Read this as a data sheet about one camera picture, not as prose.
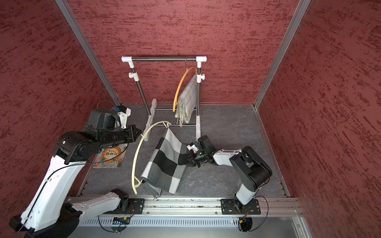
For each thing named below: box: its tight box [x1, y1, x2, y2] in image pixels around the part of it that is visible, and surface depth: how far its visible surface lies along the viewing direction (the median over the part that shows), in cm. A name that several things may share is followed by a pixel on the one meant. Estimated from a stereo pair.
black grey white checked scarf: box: [140, 127, 188, 197], surface depth 76 cm
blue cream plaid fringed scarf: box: [174, 74, 197, 128], surface depth 90 cm
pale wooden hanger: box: [131, 120, 172, 195], surface depth 60 cm
